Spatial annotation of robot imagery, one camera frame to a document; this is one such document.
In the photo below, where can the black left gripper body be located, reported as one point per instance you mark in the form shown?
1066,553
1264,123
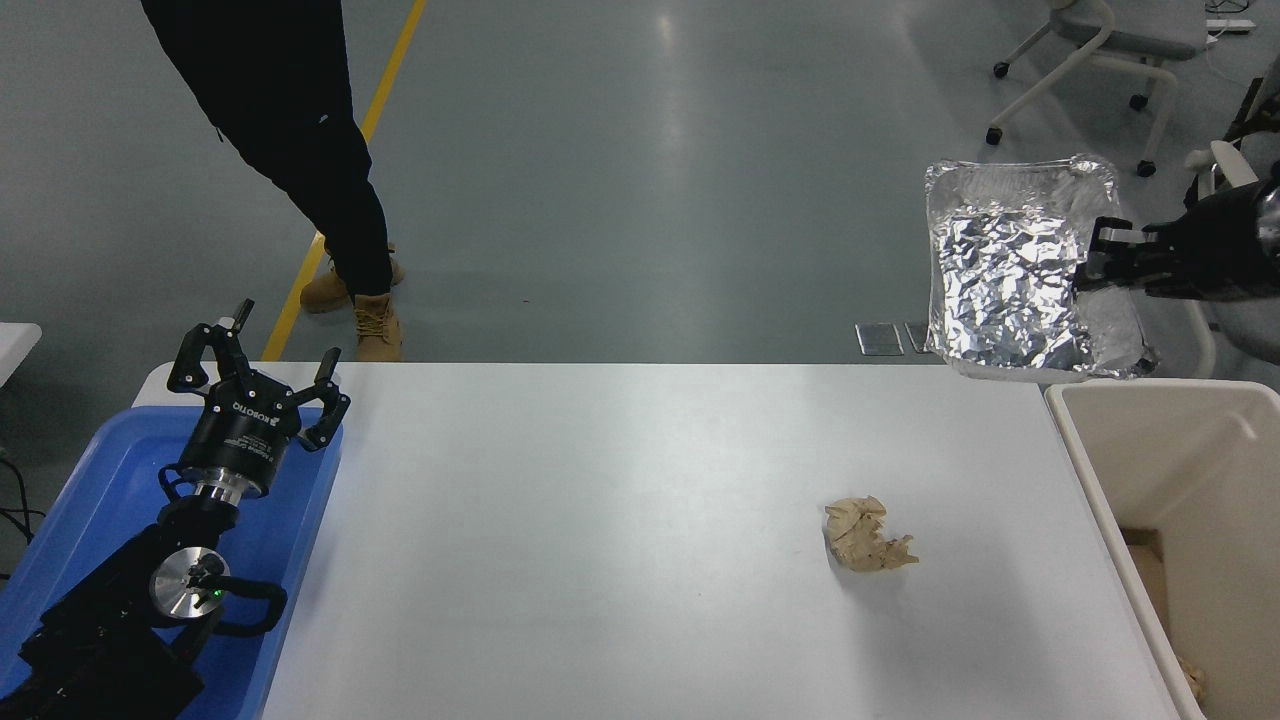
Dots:
245,425

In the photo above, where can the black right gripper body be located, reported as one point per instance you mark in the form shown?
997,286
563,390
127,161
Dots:
1220,250

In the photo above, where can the silver foil plate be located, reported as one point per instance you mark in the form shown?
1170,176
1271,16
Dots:
1005,270

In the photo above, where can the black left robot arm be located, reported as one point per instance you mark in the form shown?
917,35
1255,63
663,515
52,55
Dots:
110,610

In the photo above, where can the metal floor plate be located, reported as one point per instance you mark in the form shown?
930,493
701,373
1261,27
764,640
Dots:
880,338
916,337

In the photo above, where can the white office chair grey seat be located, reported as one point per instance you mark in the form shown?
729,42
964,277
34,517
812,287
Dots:
1240,330
1130,25

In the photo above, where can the blue plastic tray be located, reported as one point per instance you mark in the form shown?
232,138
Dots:
100,470

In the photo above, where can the large pale bin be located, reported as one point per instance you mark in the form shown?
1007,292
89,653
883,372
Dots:
1150,450

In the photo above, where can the white side table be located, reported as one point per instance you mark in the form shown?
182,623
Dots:
15,350

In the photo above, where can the white power strip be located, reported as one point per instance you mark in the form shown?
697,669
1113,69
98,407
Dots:
1230,26

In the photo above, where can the person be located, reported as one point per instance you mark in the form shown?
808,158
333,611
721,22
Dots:
290,130

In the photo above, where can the crumpled tan paper ball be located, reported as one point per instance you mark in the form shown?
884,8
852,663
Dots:
862,540

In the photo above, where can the crumpled tan paper scrap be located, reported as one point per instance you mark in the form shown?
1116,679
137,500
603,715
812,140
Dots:
1192,678

